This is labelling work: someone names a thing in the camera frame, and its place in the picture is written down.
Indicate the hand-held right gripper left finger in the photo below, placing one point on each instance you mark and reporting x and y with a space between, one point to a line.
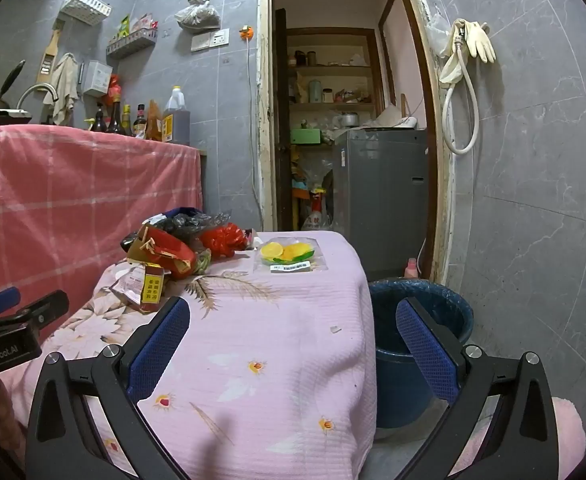
160 350

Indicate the clear bag of lemon slices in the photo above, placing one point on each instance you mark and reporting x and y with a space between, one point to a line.
288 252

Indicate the white wall box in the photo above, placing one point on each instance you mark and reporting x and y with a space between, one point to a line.
97 79

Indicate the green seasoning packet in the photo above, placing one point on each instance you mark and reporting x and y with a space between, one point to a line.
124 26

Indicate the torn red cardboard box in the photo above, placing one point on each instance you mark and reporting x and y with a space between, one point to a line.
168 250

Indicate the yellow label sauce bottle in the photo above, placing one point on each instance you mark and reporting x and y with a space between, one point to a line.
127 122

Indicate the wooden grater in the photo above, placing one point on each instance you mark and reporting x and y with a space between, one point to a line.
48 60

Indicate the red seasoning packet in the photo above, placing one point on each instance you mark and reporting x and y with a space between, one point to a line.
144 22

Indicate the blue plastic bucket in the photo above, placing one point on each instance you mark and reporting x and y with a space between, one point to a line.
403 385

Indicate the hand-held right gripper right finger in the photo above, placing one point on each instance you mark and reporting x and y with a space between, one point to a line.
425 350

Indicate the hanging clear plastic bag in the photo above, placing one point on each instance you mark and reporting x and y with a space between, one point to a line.
198 15

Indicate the red capped dark sauce bottle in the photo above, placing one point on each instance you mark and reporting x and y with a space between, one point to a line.
116 120

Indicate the orange wall hook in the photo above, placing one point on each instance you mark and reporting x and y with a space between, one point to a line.
246 33

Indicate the white paper pile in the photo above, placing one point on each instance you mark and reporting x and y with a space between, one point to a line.
390 119

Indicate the wall socket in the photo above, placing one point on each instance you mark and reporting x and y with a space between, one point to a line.
220 37

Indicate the small yellow box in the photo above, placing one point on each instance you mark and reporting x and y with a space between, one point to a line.
153 287

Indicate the metal faucet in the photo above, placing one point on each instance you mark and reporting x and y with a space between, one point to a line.
35 88

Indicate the green box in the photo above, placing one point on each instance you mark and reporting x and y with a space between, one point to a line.
305 136

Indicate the dark brown glass bottle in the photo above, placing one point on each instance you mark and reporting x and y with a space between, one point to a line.
99 122

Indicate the cooktop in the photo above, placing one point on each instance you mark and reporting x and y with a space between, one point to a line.
3 117

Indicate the pink bottle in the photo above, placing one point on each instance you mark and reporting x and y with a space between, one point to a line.
411 269

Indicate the red checked cloth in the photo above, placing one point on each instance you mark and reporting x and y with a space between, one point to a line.
48 200

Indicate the cream rubber glove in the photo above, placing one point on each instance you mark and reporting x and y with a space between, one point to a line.
480 42
450 62

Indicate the beige towel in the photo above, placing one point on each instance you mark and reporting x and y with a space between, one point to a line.
62 87

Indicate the large oil bottle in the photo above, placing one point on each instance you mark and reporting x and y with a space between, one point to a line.
178 120

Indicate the black plastic bag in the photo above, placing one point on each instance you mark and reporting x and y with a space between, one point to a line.
183 225

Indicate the hanging red plastic bag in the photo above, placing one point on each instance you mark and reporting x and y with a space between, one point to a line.
115 87

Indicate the red plastic bag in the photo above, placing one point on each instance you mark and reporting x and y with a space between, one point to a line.
115 87
223 240

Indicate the white wall basket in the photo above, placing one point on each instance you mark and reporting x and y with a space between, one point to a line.
85 7

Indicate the grey wall shelf basket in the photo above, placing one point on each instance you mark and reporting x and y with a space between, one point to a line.
133 44

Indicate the green wrapper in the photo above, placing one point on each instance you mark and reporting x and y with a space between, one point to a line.
203 262

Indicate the pink floral tablecloth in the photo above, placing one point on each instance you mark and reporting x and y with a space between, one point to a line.
273 360

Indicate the person's pink fleece clothing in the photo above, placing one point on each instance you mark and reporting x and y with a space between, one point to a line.
568 435

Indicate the green tin canister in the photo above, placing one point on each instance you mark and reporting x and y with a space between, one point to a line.
315 91

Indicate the wooden door frame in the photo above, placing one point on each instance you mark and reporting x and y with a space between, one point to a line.
265 110

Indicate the wall switch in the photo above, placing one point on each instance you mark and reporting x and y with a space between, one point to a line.
201 42

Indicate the white red label packet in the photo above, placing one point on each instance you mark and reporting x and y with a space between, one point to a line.
128 285

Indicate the white rice bag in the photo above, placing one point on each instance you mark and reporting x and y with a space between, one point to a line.
316 215

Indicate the grey washing machine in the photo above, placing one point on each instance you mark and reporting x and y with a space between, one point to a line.
378 200

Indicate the wooden shelf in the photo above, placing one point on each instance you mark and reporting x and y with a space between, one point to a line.
330 67

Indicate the metal cooker pot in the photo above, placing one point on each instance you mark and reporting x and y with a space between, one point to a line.
346 120

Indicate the black capped soy sauce bottle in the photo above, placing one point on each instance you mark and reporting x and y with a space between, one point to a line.
140 122

